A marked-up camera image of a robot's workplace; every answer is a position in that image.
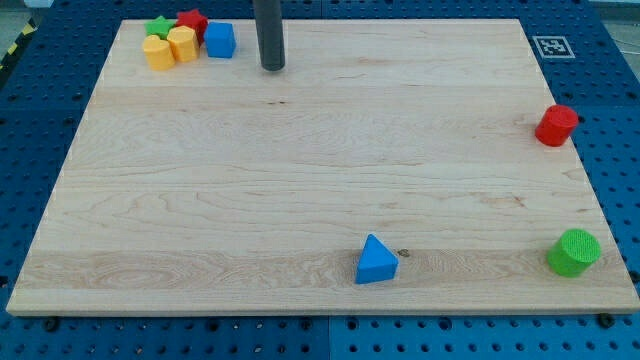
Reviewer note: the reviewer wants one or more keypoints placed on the light wooden board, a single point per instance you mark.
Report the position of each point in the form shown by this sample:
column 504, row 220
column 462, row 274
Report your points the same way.
column 217, row 188

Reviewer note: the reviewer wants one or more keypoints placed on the blue triangle block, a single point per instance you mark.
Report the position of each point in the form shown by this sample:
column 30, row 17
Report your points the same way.
column 377, row 263

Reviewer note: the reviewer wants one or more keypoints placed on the blue cube block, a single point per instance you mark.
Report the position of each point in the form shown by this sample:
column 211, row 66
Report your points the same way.
column 220, row 40

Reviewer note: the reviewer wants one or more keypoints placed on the yellow hexagon block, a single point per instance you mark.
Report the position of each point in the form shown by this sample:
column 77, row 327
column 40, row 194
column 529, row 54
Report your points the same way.
column 184, row 43

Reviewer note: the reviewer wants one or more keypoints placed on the red star block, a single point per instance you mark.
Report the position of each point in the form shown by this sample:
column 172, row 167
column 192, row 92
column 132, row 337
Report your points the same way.
column 195, row 20

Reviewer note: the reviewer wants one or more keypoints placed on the yellow heart block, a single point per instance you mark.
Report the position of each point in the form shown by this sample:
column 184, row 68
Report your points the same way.
column 158, row 53

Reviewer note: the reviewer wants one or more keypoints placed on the green star block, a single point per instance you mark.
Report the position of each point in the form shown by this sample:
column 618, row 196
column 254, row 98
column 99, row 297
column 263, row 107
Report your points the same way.
column 159, row 26

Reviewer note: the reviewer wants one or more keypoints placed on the red cylinder block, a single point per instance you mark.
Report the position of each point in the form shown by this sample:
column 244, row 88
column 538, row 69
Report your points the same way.
column 556, row 125

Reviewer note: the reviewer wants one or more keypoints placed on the green cylinder block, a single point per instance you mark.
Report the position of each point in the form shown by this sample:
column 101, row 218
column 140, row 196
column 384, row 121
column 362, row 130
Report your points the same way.
column 573, row 253

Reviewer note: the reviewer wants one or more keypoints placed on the white fiducial marker tag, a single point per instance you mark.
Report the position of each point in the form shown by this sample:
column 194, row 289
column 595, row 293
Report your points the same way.
column 553, row 47

